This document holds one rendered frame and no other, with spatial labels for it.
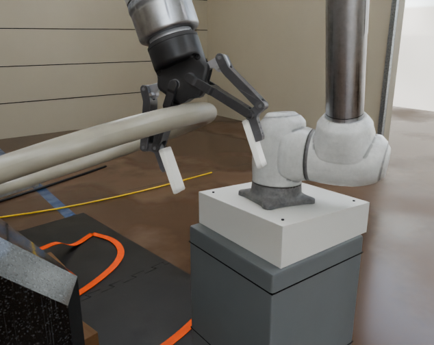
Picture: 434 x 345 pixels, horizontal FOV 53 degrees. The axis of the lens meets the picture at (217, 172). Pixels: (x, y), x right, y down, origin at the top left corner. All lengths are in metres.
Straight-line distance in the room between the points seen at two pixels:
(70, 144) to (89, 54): 6.67
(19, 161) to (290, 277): 0.89
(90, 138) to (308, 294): 0.96
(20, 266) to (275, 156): 0.83
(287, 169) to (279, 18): 5.66
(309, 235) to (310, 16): 5.36
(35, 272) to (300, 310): 0.82
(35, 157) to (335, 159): 0.88
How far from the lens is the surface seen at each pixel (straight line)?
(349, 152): 1.21
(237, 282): 1.33
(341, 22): 1.13
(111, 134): 0.52
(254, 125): 0.60
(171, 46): 0.61
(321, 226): 1.29
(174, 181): 0.65
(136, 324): 2.36
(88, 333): 2.15
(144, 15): 0.63
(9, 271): 1.45
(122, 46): 7.39
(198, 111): 0.61
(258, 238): 1.25
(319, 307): 1.41
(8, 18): 6.85
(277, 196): 1.31
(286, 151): 1.27
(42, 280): 1.51
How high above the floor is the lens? 1.40
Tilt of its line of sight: 17 degrees down
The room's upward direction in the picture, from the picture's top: straight up
